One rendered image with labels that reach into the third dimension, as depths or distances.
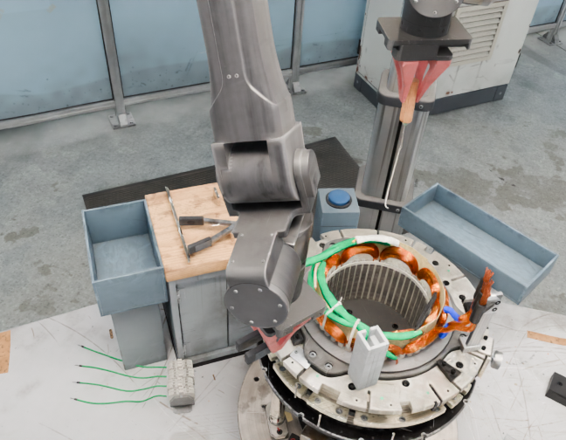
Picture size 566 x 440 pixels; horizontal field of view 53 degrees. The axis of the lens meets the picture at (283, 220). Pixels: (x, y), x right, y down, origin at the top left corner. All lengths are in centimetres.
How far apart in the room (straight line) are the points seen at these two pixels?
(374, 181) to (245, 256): 79
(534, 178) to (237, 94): 272
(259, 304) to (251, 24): 23
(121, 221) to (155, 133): 204
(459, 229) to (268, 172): 65
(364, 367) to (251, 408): 39
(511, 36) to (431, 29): 274
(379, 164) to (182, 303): 51
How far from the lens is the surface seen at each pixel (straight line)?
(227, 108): 48
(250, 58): 47
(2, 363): 122
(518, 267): 106
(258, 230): 50
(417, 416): 79
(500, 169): 310
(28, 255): 252
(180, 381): 107
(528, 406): 121
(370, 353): 68
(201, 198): 102
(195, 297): 98
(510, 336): 129
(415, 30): 72
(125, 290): 93
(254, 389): 108
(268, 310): 49
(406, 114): 79
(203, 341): 108
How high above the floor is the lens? 173
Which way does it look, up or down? 43 degrees down
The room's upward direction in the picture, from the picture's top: 4 degrees clockwise
